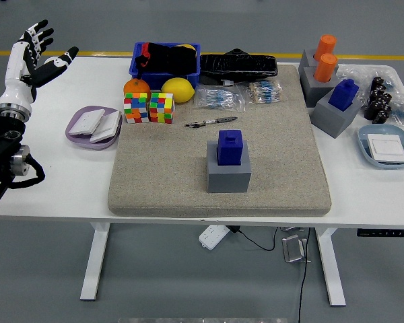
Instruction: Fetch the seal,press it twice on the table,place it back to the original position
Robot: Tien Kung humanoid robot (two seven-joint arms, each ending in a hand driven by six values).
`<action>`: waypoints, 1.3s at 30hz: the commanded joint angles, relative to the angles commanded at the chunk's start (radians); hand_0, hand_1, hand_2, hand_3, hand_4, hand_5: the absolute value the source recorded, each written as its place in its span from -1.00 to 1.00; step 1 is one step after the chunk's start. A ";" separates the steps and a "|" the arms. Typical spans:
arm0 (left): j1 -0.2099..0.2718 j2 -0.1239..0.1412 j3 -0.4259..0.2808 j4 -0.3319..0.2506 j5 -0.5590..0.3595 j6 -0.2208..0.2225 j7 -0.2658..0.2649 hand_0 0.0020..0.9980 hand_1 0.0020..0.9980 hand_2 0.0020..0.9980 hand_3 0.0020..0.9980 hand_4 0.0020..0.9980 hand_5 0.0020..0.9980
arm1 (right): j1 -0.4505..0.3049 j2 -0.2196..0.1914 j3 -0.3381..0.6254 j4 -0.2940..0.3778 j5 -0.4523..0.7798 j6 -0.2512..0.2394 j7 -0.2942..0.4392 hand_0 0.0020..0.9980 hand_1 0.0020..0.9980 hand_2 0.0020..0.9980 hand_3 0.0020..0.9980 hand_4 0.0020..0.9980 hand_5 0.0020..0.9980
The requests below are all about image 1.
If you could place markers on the black wrapped keyboard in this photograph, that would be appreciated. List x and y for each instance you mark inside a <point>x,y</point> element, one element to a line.
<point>239,65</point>

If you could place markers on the black table control panel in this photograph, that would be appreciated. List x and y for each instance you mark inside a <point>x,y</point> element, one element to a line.
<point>384,232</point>

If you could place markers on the orange cylinder seal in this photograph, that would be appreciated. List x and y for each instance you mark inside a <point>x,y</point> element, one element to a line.
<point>326,45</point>
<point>325,69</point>

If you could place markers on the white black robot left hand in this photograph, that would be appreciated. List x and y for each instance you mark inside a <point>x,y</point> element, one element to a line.
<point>17,87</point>

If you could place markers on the colourful puzzle cube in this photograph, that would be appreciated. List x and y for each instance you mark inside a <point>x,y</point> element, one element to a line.
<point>135,107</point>
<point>161,107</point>

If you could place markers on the white table leg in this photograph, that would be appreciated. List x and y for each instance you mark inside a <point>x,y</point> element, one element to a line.
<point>94,262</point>
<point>330,269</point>

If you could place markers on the blue square seal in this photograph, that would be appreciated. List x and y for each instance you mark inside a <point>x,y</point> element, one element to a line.
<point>229,148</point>
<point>343,94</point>

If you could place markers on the blue plastic bin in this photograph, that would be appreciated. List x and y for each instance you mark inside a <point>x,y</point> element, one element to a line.
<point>188,78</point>

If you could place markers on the white power strip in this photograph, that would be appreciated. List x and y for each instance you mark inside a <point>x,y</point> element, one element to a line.
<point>212,237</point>

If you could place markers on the clear plastic bag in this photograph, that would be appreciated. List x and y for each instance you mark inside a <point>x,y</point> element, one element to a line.
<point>357,72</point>

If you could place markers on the bag of beige resistors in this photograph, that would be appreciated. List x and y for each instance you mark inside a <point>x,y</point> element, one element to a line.
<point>264,91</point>

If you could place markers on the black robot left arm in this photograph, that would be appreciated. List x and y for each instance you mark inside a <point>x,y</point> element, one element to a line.
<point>0,148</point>

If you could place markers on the light blue plate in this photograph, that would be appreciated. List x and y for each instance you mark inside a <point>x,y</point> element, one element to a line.
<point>363,143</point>

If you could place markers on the grey square seal holder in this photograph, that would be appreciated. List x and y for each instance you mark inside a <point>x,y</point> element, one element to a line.
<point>227,180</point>
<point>330,121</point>

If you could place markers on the yellow item in bin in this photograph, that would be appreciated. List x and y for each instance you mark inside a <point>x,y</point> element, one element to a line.
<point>187,46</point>

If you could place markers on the yellow lemon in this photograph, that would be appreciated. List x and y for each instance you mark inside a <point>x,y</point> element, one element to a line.
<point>180,90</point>

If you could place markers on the grey round-hole seal holder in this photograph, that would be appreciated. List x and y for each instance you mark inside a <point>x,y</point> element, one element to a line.
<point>305,62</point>
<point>311,91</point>

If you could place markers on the bag of blue resistors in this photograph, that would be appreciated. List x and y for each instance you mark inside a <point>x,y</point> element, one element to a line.
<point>219,97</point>

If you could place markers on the silver metal pedal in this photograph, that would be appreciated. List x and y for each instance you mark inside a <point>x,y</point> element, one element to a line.
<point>293,249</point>

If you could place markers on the white switch panel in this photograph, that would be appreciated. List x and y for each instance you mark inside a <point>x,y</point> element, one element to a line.
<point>106,126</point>
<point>387,148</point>
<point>85,121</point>

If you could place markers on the grey-brown mat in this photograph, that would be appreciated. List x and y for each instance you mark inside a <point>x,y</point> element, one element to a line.
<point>272,161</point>

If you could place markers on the black cloth with red trim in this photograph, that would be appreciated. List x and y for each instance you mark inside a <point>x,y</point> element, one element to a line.
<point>175,60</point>

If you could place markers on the purple plate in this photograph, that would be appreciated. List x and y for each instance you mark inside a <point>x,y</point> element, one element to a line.
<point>74,139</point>

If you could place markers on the orange fruit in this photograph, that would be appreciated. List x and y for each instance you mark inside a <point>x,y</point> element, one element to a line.
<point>136,87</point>

